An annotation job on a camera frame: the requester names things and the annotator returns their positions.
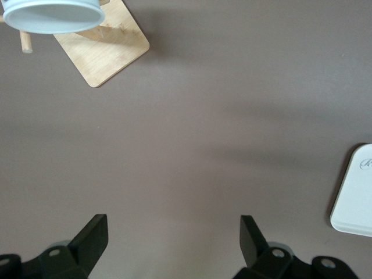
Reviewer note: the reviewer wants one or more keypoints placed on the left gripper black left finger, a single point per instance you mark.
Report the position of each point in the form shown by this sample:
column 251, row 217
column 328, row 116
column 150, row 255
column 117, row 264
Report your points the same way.
column 87, row 250

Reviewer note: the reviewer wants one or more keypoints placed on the bamboo mug tree stand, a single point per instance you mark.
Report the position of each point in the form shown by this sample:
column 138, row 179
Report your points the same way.
column 110, row 58

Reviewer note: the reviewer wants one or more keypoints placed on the cream rabbit print tray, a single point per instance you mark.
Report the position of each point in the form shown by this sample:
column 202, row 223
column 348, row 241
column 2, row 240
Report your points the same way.
column 357, row 197

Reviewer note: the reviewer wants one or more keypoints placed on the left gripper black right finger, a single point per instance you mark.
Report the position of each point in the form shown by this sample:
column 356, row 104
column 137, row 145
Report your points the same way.
column 253, row 247

